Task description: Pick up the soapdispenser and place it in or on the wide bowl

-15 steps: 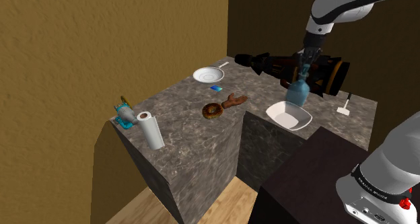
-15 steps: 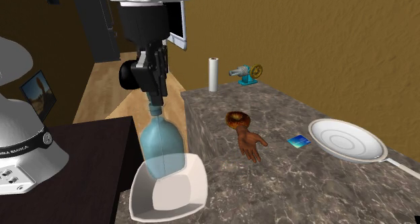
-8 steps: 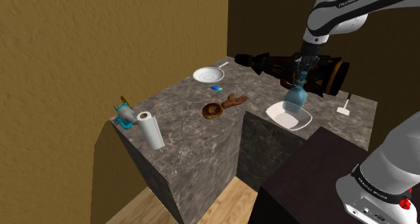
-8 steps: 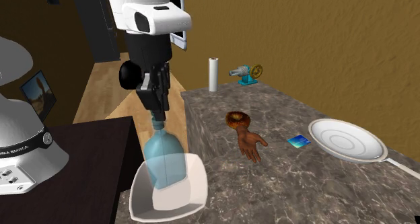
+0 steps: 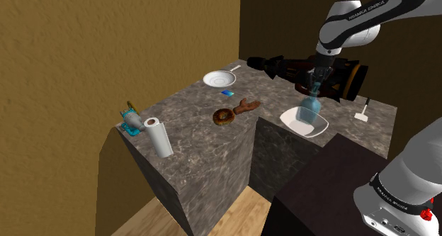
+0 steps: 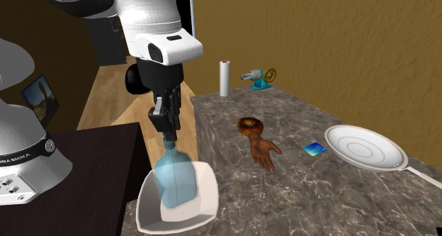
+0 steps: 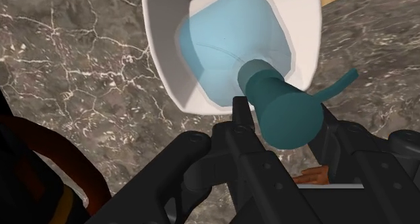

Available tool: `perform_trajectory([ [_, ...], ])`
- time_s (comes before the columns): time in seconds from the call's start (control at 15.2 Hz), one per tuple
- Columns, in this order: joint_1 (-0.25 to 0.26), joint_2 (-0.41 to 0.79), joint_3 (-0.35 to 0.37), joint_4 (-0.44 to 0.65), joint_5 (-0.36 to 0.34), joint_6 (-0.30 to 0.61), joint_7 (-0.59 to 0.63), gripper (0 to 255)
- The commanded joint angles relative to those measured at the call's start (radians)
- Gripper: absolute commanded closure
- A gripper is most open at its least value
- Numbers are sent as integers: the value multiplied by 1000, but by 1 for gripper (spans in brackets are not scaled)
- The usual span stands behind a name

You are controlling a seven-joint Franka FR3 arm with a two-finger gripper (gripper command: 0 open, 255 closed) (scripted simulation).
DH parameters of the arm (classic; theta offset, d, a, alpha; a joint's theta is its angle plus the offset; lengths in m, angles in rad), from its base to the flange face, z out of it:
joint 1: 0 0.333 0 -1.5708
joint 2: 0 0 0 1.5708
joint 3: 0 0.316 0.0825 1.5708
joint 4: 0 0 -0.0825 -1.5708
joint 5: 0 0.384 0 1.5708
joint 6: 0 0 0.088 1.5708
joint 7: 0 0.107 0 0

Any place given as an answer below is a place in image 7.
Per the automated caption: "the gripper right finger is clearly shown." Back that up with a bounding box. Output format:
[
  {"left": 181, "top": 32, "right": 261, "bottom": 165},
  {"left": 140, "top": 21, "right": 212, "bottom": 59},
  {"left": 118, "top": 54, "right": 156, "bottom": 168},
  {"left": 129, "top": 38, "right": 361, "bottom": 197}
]
[{"left": 308, "top": 104, "right": 420, "bottom": 224}]

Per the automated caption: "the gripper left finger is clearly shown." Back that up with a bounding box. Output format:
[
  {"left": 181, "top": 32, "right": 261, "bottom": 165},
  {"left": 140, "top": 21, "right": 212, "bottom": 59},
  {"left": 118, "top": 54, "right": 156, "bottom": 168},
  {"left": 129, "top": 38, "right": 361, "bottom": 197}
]
[{"left": 85, "top": 96, "right": 323, "bottom": 224}]

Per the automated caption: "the light blue teal spray bottle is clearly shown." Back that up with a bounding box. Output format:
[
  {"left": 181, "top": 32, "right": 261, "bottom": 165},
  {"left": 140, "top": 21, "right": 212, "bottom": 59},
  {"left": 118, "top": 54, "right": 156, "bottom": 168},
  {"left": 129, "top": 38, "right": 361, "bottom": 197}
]
[{"left": 178, "top": 0, "right": 359, "bottom": 151}]

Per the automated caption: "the small orange-brown object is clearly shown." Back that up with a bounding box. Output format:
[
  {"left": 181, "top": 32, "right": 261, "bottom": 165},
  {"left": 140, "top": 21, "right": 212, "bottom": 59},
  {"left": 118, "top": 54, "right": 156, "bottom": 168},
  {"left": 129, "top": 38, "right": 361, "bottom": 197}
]
[{"left": 292, "top": 165, "right": 330, "bottom": 186}]

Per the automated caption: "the white basin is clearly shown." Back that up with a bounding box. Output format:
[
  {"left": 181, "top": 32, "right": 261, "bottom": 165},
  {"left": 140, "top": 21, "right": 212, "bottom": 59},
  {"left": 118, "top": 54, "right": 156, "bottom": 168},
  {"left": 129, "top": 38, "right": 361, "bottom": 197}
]
[{"left": 141, "top": 0, "right": 322, "bottom": 116}]

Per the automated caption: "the dark round brown-rimmed object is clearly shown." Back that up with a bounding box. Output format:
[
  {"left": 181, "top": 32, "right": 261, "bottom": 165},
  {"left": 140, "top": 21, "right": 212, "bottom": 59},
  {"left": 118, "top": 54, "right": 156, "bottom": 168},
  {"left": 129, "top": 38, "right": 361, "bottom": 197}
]
[{"left": 0, "top": 88, "right": 112, "bottom": 224}]

